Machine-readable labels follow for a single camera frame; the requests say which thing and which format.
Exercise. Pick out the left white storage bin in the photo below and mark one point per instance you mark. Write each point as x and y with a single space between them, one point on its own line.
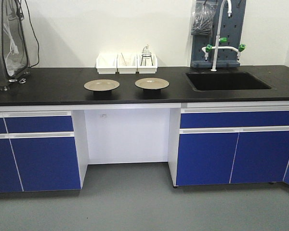
106 63

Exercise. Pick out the black sink basin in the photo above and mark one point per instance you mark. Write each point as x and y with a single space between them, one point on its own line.
226 81

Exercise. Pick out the left blue cabinet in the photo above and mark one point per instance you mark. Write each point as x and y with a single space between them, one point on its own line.
42 150

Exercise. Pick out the black wire tripod stand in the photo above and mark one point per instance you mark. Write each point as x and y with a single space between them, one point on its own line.
146 60

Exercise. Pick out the blue cabinet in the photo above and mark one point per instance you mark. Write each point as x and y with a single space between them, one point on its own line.
42 150
229 143

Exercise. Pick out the clear plastic bag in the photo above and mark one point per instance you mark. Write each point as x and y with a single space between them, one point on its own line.
203 16

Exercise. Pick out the beige round plate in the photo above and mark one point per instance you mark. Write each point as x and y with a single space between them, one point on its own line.
152 83
101 85

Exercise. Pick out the middle white storage bin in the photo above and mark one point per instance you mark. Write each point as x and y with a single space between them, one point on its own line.
127 63

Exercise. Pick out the stainless steel machine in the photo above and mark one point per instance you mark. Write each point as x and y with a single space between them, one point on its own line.
14 61

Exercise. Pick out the white gooseneck lab faucet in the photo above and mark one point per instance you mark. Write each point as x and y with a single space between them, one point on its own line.
226 50

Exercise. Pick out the white storage bin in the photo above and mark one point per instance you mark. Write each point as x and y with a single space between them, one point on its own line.
127 63
106 63
147 69

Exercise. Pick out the right blue cabinet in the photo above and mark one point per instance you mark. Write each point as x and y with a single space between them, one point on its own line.
229 143

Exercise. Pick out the grey pegboard drying rack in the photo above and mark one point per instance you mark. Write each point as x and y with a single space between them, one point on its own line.
198 45

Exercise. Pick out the right white storage bin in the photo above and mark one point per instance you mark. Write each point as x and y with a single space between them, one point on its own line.
147 69

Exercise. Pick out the glass flask with stopper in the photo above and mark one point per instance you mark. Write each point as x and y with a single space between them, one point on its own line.
146 53

